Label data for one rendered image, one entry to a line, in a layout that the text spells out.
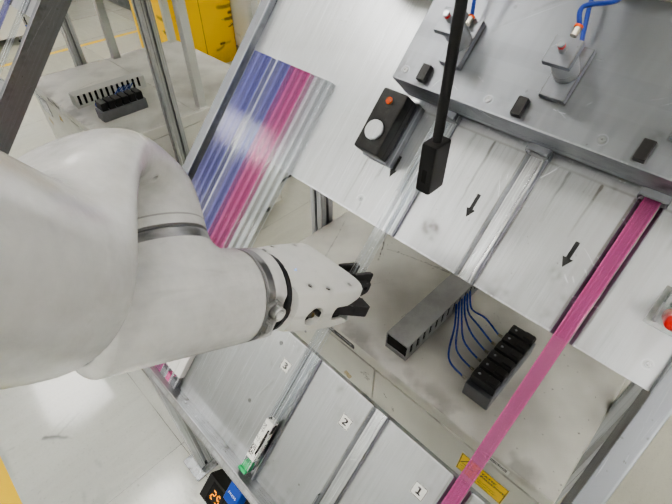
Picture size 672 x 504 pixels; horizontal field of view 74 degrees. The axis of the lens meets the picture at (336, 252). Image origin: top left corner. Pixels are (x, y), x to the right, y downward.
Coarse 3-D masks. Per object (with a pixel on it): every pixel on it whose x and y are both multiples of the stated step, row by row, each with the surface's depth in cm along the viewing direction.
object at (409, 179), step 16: (432, 128) 51; (416, 160) 52; (416, 176) 52; (400, 192) 52; (400, 208) 53; (384, 224) 53; (368, 240) 54; (368, 256) 53; (352, 272) 54; (320, 336) 55; (304, 352) 56; (304, 368) 56; (288, 384) 57; (288, 400) 57; (272, 416) 58
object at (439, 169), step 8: (424, 144) 35; (432, 144) 35; (440, 144) 35; (448, 144) 35; (424, 152) 35; (432, 152) 35; (440, 152) 35; (448, 152) 36; (424, 160) 36; (432, 160) 35; (440, 160) 36; (424, 168) 36; (432, 168) 36; (440, 168) 37; (424, 176) 37; (432, 176) 36; (440, 176) 37; (416, 184) 38; (424, 184) 37; (432, 184) 37; (440, 184) 38; (424, 192) 38
